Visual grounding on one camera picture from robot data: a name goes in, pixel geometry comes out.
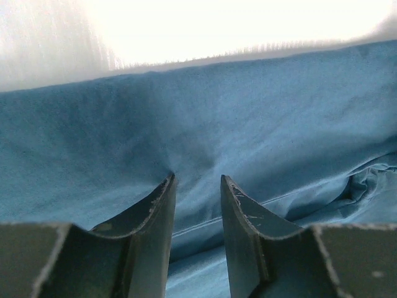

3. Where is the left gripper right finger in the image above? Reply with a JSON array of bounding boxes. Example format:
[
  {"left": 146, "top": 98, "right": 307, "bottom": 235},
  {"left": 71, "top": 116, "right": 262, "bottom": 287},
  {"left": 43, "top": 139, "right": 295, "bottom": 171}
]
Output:
[{"left": 220, "top": 175, "right": 396, "bottom": 297}]

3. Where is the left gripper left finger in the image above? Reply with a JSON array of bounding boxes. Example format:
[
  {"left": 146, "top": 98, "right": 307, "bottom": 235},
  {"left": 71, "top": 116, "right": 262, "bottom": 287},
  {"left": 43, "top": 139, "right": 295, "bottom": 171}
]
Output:
[{"left": 1, "top": 174, "right": 176, "bottom": 297}]

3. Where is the dark blue t shirt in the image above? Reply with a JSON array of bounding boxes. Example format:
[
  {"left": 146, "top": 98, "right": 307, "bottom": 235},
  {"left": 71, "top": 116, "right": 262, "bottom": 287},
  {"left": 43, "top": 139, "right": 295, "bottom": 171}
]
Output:
[{"left": 1, "top": 41, "right": 396, "bottom": 297}]

